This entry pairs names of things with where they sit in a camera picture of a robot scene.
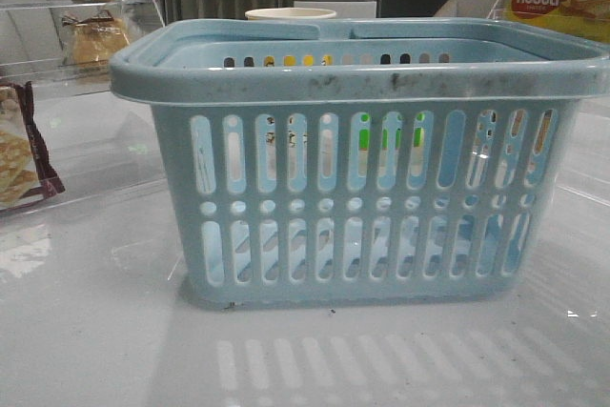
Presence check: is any light blue plastic basket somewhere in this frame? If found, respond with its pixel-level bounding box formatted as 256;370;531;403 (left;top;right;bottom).
110;18;609;308

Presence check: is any packaged bread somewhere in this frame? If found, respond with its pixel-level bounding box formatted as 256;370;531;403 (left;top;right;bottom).
61;10;130;68

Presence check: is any clear acrylic right stand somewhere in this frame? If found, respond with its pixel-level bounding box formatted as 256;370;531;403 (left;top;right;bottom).
484;0;508;20

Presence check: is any cream paper cup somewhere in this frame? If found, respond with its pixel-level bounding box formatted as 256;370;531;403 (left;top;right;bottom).
245;7;337;21

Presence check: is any clear acrylic display shelf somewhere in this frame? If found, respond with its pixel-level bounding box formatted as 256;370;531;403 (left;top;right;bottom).
1;0;163;99

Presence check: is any maroon cracker snack packet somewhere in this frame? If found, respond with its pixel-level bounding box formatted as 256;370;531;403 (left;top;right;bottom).
1;82;65;213

